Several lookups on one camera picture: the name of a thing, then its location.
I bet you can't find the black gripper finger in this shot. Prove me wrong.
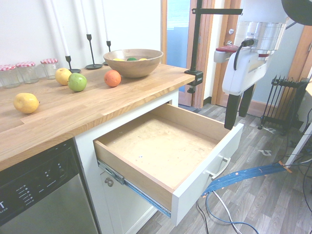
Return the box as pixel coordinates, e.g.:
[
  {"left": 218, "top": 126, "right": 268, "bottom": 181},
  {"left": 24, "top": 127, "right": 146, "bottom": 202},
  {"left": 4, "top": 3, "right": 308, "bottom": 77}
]
[
  {"left": 238, "top": 83, "right": 255, "bottom": 118},
  {"left": 224, "top": 93, "right": 242, "bottom": 131}
]

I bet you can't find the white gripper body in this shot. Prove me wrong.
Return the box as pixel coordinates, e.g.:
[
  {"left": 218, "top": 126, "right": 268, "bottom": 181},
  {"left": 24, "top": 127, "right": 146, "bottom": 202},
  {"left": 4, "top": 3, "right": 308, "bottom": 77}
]
[{"left": 222, "top": 49, "right": 269, "bottom": 96}]

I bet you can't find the white wooden drawer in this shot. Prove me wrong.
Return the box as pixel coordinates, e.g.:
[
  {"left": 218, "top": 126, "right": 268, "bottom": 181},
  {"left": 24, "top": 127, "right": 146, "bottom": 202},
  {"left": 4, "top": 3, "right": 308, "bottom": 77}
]
[{"left": 93, "top": 103, "right": 245, "bottom": 226}]

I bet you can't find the black oil radiator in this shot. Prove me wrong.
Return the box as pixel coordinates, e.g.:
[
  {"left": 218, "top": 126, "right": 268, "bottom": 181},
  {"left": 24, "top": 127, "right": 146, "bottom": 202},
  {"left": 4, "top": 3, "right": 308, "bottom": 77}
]
[{"left": 257, "top": 75, "right": 309, "bottom": 136}]

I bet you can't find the white table leg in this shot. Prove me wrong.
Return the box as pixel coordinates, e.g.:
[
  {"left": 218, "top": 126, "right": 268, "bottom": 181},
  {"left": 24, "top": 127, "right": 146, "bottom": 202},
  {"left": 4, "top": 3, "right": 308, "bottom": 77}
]
[{"left": 285, "top": 123, "right": 312, "bottom": 167}]

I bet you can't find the wooden fruit bowl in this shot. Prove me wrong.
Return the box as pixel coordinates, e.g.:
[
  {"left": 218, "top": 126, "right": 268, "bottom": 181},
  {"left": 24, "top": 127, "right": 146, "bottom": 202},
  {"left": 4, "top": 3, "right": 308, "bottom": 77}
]
[{"left": 103, "top": 48, "right": 164, "bottom": 79}]

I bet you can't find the orange fruit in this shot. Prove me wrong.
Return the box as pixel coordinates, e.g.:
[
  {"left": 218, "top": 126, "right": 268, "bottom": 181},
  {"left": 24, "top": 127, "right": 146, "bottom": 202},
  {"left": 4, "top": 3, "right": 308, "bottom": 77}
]
[{"left": 103, "top": 69, "right": 122, "bottom": 88}]

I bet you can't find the white taper candle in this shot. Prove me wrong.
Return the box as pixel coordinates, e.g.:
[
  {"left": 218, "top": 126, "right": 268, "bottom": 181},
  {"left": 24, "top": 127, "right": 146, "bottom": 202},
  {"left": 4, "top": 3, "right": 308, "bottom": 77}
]
[
  {"left": 50, "top": 0, "right": 70, "bottom": 57},
  {"left": 80, "top": 0, "right": 92, "bottom": 36},
  {"left": 100, "top": 0, "right": 110, "bottom": 42}
]

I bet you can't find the tall black candle holder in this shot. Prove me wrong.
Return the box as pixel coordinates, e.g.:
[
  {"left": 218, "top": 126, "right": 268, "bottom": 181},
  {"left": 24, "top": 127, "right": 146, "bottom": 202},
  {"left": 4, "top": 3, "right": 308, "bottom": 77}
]
[{"left": 84, "top": 33, "right": 103, "bottom": 71}]

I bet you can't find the white kitchen cabinet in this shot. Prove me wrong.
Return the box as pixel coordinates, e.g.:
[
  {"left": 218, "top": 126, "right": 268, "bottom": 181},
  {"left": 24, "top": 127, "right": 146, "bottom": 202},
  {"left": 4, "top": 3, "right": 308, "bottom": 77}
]
[{"left": 74, "top": 88, "right": 180, "bottom": 234}]

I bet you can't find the green apple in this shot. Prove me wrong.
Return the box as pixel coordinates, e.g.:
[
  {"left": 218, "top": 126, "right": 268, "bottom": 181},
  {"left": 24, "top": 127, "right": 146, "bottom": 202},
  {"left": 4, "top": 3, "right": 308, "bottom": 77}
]
[{"left": 67, "top": 72, "right": 88, "bottom": 93}]

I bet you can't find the short black candle holder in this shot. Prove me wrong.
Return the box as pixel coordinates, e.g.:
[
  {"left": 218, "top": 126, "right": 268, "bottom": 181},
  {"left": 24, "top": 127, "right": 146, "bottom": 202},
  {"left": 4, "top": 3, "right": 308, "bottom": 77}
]
[{"left": 64, "top": 55, "right": 82, "bottom": 74}]

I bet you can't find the yellow apple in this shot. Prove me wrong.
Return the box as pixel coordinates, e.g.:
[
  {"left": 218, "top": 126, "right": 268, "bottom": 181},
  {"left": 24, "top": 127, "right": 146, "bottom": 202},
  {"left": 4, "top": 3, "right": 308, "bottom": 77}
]
[{"left": 55, "top": 67, "right": 73, "bottom": 86}]

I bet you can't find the glass jar red checked lid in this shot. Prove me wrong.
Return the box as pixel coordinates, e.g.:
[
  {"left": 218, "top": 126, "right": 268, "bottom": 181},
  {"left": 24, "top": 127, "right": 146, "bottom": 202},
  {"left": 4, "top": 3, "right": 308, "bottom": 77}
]
[
  {"left": 0, "top": 64, "right": 20, "bottom": 89},
  {"left": 40, "top": 58, "right": 59, "bottom": 80},
  {"left": 15, "top": 61, "right": 39, "bottom": 84}
]

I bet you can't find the stainless black dishwasher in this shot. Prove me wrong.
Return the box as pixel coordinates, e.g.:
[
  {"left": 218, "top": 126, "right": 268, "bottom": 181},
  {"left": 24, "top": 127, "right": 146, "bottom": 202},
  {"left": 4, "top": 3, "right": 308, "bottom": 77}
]
[{"left": 0, "top": 137, "right": 99, "bottom": 234}]

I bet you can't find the yellow lemon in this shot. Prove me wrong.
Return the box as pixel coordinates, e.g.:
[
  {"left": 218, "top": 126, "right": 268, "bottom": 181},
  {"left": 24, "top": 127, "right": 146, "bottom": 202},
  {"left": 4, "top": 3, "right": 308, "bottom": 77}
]
[{"left": 13, "top": 92, "right": 40, "bottom": 115}]

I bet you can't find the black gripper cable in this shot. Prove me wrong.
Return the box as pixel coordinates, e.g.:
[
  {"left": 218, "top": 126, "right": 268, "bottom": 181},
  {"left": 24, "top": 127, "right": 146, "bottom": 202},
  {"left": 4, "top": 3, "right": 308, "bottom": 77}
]
[{"left": 233, "top": 38, "right": 255, "bottom": 71}]

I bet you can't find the black clamp camera stand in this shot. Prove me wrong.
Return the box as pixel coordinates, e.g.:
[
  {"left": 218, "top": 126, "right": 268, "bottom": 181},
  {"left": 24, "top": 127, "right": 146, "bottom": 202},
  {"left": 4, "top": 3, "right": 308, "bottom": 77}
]
[{"left": 184, "top": 0, "right": 244, "bottom": 94}]

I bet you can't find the silver drawer handle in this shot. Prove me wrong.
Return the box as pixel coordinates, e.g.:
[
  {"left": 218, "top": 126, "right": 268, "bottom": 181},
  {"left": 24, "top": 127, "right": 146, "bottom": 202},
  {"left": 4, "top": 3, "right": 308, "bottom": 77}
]
[{"left": 204, "top": 156, "right": 231, "bottom": 180}]

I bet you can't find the blue taped cable bundle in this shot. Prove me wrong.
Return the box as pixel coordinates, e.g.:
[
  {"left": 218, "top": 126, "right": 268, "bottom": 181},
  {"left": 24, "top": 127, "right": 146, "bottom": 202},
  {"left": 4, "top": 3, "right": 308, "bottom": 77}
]
[{"left": 200, "top": 163, "right": 292, "bottom": 198}]

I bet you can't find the white cable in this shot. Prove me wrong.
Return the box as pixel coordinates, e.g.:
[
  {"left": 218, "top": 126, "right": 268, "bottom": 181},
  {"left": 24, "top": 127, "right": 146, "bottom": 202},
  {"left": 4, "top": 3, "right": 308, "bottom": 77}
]
[{"left": 211, "top": 189, "right": 242, "bottom": 234}]

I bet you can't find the thin black floor cable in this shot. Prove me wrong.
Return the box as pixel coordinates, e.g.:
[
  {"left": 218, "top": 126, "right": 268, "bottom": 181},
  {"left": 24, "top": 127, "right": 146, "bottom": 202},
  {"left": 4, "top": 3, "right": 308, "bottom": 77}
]
[{"left": 195, "top": 199, "right": 211, "bottom": 234}]

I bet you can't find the metal drawer slide rail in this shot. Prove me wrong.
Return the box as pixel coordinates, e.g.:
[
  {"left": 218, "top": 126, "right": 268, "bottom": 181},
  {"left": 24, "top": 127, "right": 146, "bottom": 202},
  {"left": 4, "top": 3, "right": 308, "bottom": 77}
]
[{"left": 97, "top": 160, "right": 172, "bottom": 217}]

